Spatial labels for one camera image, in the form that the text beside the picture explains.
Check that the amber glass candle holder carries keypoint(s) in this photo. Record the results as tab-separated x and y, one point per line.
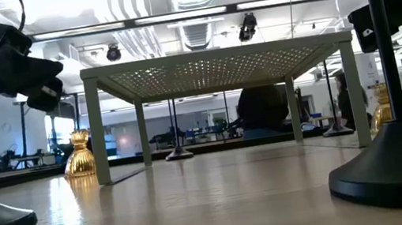
379	117
80	162

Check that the black overhead crossbar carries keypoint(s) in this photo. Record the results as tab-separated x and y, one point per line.
231	8

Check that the black aluminium table frame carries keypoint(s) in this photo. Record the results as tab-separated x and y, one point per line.
34	175

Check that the black background stand frame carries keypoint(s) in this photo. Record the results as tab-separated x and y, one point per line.
24	135

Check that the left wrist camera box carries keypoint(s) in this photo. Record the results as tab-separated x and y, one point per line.
10	39

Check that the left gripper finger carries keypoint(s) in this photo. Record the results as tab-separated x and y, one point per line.
27	72
45	98

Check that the person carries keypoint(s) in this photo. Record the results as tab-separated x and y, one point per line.
262	109
342	103

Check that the black ceiling camera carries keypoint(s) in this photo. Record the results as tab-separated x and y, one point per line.
248	25
113	53

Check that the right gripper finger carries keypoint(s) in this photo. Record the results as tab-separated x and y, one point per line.
359	25

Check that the thin black background post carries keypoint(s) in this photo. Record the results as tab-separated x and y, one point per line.
170	117
227	112

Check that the green perforated metal shelf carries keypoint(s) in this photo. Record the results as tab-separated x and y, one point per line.
216	55

